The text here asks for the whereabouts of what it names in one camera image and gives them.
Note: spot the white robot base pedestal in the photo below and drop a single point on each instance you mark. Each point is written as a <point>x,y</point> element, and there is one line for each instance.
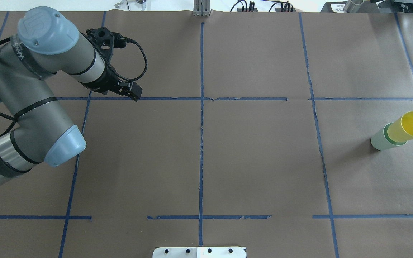
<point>200,252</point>

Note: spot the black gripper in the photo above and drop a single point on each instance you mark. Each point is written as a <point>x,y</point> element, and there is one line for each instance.
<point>108,81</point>

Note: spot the small metal cup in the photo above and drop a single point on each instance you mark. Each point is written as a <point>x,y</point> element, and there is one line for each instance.
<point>352,6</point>

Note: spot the green plastic cup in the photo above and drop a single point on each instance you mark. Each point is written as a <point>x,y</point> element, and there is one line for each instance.
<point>381,140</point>

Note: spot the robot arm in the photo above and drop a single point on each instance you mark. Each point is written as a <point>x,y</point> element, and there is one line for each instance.
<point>46,42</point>

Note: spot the yellow plastic cup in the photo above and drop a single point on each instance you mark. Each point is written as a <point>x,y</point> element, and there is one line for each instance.
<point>402,129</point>

